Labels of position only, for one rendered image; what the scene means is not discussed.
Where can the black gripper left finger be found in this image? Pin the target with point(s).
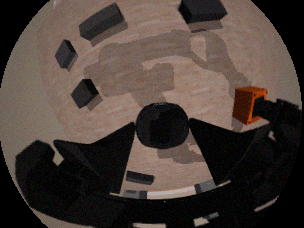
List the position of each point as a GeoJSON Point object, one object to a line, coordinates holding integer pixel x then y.
{"type": "Point", "coordinates": [107, 158]}

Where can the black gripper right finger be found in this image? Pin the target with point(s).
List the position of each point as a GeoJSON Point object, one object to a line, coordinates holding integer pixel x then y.
{"type": "Point", "coordinates": [223, 149]}

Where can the dark grey controller unit with label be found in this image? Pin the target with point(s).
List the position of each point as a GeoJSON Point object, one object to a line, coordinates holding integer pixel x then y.
{"type": "Point", "coordinates": [162, 125]}

